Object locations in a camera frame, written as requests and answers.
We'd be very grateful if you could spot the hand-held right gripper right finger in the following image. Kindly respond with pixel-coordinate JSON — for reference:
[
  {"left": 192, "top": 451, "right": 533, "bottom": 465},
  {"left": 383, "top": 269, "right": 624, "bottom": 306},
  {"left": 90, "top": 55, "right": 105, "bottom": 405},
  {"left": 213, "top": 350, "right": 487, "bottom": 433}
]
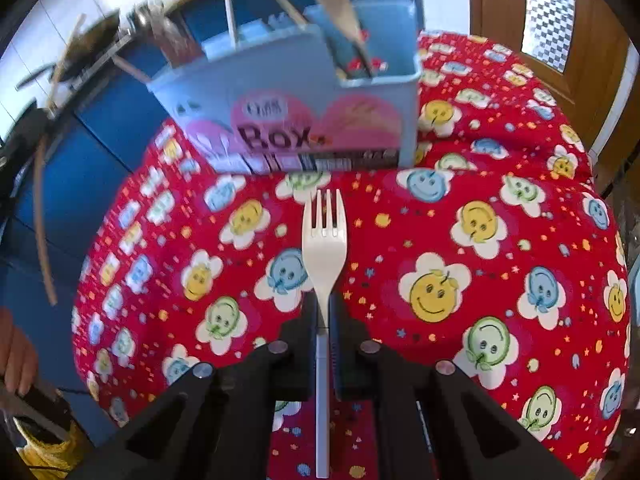
[{"left": 327, "top": 294, "right": 578, "bottom": 480}]

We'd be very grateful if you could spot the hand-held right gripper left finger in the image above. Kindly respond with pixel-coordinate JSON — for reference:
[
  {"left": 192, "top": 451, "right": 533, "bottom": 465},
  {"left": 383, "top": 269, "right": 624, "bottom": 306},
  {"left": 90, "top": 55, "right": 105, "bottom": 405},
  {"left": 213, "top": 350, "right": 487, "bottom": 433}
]
[{"left": 72, "top": 304, "right": 322, "bottom": 480}]

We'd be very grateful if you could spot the white plastic fork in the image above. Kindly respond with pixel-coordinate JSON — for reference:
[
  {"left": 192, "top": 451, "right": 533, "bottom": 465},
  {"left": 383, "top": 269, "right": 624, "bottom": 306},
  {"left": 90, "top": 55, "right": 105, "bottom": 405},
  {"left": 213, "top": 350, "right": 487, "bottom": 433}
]
[{"left": 301, "top": 188, "right": 347, "bottom": 479}]

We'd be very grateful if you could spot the blue plastic utensil box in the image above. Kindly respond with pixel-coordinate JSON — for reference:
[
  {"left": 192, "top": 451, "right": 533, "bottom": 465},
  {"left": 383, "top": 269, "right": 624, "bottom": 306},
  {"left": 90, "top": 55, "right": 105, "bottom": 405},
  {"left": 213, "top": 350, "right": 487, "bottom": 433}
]
[{"left": 146, "top": 0, "right": 422, "bottom": 175}]

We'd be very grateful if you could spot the white chopstick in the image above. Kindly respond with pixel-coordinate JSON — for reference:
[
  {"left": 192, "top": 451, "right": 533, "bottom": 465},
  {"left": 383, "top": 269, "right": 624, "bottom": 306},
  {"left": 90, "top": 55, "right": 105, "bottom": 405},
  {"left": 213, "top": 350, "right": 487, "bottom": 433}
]
[{"left": 224, "top": 0, "right": 239, "bottom": 52}]

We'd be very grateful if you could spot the patterned metal knife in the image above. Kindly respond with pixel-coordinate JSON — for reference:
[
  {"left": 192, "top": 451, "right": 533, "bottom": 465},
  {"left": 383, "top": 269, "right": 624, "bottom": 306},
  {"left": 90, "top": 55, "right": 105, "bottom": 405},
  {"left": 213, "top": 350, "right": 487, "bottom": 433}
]
[{"left": 150, "top": 10, "right": 203, "bottom": 68}]

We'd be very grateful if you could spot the wooden spoon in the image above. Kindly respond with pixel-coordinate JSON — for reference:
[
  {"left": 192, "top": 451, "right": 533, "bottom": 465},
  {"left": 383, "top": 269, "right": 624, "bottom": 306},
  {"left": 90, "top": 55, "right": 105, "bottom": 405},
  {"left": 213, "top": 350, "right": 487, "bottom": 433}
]
[{"left": 312, "top": 0, "right": 375, "bottom": 79}]

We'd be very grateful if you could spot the person's left hand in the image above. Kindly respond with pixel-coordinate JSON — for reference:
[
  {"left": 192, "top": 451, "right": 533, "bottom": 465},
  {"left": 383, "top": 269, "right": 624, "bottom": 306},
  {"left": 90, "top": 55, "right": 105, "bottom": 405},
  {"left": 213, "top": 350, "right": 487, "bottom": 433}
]
[{"left": 0, "top": 307, "right": 40, "bottom": 397}]

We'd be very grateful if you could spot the yellow cloth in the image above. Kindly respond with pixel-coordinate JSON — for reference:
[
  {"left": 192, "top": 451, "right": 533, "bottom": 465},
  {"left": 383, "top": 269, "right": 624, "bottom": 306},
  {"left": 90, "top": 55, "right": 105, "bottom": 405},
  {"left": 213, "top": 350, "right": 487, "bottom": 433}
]
[{"left": 12, "top": 417, "right": 91, "bottom": 473}]

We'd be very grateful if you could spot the red smiley flower blanket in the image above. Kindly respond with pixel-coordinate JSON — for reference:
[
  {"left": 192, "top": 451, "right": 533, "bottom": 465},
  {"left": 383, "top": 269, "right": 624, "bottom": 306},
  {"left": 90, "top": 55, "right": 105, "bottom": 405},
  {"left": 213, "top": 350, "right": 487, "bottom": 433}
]
[{"left": 70, "top": 30, "right": 633, "bottom": 480}]

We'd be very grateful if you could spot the curved bamboo stick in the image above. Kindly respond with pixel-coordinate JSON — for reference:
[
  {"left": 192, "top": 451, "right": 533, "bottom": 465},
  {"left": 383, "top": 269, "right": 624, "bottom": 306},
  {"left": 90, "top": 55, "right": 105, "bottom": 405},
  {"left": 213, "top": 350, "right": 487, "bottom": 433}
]
[{"left": 31, "top": 125, "right": 59, "bottom": 307}]

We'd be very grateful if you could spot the black wok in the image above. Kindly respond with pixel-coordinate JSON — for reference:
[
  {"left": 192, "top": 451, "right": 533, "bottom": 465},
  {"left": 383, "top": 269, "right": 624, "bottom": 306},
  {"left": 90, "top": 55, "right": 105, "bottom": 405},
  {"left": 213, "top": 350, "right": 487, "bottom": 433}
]
[{"left": 15, "top": 7, "right": 132, "bottom": 92}]

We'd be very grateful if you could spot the wooden door with checkered glass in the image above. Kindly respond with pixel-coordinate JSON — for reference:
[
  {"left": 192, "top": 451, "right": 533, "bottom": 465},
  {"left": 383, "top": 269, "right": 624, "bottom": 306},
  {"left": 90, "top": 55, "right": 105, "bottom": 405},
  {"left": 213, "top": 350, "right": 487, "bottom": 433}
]
[{"left": 467, "top": 0, "right": 640, "bottom": 181}]

